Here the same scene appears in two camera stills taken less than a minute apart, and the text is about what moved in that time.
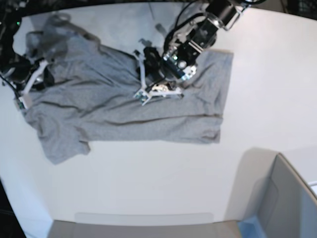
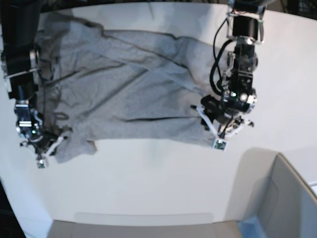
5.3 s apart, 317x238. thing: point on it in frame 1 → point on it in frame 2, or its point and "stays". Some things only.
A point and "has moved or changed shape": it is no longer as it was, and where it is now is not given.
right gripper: [154, 79] → [221, 120]
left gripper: [18, 70] → [44, 145]
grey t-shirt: [89, 96] has moved or changed shape
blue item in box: [250, 228] stays
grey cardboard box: [275, 191] stays
